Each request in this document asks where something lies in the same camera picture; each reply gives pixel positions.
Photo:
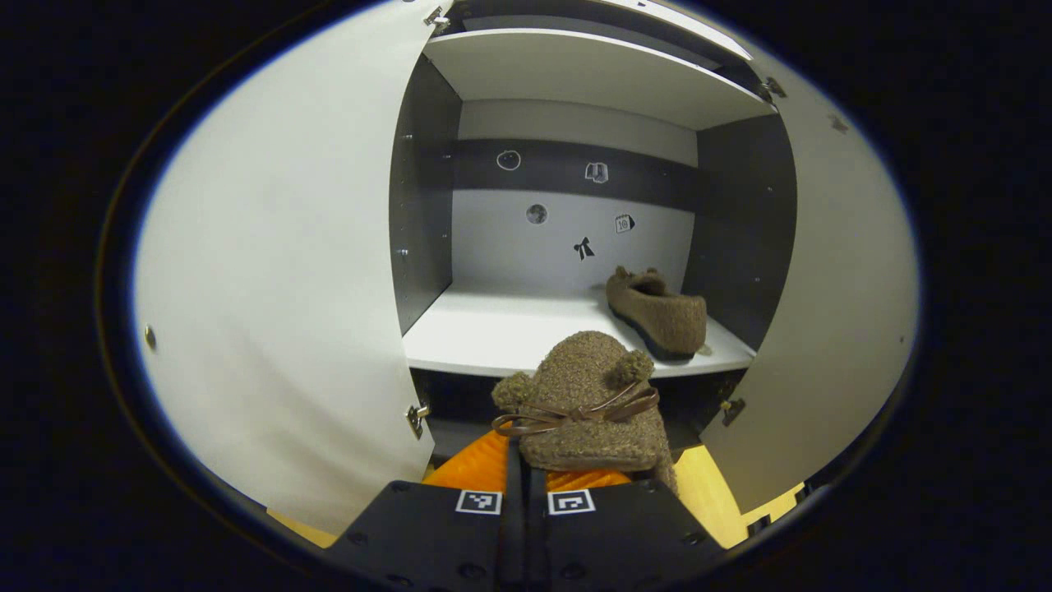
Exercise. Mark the brown fuzzy shoe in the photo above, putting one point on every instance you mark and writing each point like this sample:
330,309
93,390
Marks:
662,316
583,378

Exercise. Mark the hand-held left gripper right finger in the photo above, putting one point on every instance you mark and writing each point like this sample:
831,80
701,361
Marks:
625,534

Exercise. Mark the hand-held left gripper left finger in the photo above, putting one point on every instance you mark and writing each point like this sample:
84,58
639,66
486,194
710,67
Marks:
427,534

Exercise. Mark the white shoe cabinet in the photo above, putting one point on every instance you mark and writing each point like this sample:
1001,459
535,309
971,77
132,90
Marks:
493,329

